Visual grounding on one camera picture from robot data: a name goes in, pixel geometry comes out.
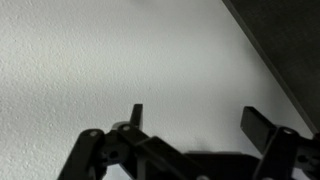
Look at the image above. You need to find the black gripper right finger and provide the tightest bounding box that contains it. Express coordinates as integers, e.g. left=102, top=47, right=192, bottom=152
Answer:
left=240, top=106, right=320, bottom=180

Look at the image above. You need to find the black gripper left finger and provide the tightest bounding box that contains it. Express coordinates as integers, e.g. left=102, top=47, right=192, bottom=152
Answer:
left=57, top=104, right=187, bottom=180

